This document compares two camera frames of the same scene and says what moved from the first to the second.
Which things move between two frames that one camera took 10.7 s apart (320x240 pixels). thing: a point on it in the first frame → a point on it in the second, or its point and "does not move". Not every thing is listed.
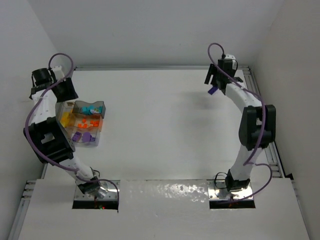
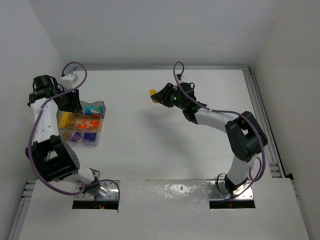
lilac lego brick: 76,137 does not move
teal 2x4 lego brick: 85,109 does not move
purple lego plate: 212,90 → 90,136
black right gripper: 215,78 → 164,95
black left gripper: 37,87 → 72,100
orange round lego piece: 85,126 does not move
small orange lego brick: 95,123 does not move
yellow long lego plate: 64,119 does not move
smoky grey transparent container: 98,107 does not move
